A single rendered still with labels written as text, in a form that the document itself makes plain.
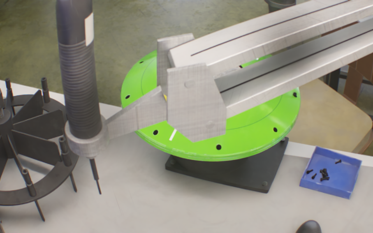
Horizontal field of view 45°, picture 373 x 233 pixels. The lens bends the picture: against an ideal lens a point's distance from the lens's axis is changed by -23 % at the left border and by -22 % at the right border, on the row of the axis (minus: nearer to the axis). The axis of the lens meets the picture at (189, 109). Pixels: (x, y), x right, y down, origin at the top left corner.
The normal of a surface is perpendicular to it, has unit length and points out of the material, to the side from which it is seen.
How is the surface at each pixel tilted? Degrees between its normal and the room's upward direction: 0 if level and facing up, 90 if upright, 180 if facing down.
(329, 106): 0
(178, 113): 90
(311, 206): 0
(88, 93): 90
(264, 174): 0
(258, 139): 25
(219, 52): 19
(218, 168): 90
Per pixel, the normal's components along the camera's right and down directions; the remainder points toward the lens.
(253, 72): -0.32, -0.67
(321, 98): 0.00, -0.76
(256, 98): 0.22, 0.63
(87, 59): 0.72, 0.44
